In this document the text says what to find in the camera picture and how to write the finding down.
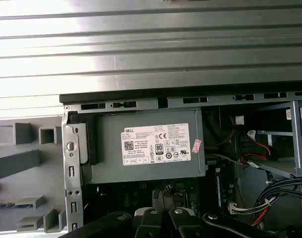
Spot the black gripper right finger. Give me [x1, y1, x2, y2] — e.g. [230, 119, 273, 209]
[165, 190, 277, 238]

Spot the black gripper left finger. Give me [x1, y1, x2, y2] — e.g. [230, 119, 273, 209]
[75, 188, 167, 238]

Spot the blue RAM stick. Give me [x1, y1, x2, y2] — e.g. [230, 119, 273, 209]
[215, 171, 223, 214]

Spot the green motherboard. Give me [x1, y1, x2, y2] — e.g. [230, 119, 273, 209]
[82, 177, 227, 219]

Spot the white board power connector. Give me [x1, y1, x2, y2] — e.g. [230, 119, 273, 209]
[227, 201, 239, 215]

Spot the grey power supply unit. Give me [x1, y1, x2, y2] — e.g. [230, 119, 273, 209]
[81, 108, 206, 184]

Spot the grey plastic parts rack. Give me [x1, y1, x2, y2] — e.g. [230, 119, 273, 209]
[0, 115, 67, 235]

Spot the black PC case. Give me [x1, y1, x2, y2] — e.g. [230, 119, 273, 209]
[59, 88, 302, 238]

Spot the grey metal drive cage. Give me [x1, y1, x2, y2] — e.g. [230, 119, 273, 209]
[249, 99, 302, 179]

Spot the yellow orange power wire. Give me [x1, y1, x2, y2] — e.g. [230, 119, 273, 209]
[227, 115, 238, 149]

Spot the black cable bundle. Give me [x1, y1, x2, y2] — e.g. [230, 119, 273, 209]
[252, 177, 302, 225]

